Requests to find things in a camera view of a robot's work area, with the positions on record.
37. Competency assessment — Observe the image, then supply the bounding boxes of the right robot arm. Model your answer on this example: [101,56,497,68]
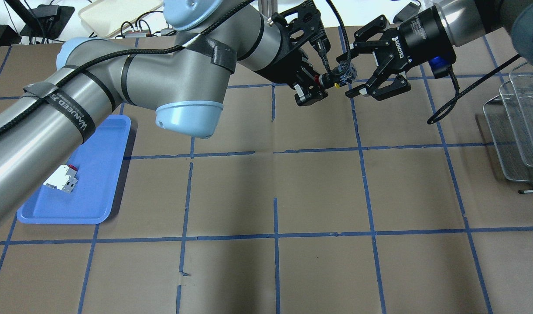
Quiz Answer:
[338,0,533,101]

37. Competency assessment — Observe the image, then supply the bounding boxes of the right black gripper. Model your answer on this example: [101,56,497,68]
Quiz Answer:
[336,7,455,101]

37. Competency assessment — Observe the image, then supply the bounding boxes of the black monitor stand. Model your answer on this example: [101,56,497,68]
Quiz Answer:
[0,0,76,47]

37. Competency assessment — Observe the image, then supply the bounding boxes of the white circuit breaker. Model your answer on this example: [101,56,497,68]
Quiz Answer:
[43,164,78,193]

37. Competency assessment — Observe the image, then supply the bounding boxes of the usb hub with cables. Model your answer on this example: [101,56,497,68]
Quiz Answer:
[115,19,179,38]

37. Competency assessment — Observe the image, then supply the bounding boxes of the black power adapter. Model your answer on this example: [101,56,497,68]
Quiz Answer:
[392,0,422,24]

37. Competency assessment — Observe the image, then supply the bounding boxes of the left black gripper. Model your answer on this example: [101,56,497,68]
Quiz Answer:
[266,0,331,107]

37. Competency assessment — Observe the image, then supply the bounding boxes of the blue plastic tray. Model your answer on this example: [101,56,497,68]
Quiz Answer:
[17,115,131,225]

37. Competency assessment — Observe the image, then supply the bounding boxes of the red emergency stop button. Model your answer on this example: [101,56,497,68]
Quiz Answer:
[315,61,358,89]

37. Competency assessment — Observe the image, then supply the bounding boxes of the aluminium frame post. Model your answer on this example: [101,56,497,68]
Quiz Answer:
[258,0,279,17]

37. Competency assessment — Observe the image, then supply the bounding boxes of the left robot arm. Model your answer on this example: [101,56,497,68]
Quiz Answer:
[0,0,328,225]

